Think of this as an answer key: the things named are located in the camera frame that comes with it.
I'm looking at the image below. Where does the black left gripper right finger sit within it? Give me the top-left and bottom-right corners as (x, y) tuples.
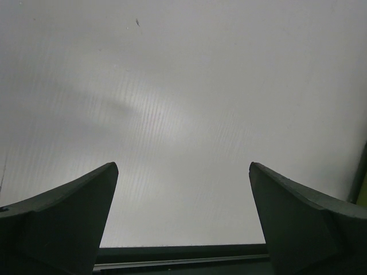
(249, 162), (366, 274)

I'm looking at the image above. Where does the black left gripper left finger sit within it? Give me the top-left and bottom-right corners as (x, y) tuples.
(1, 162), (119, 274)

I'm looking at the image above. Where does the aluminium front frame rail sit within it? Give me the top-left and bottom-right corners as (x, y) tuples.
(92, 254), (275, 274)

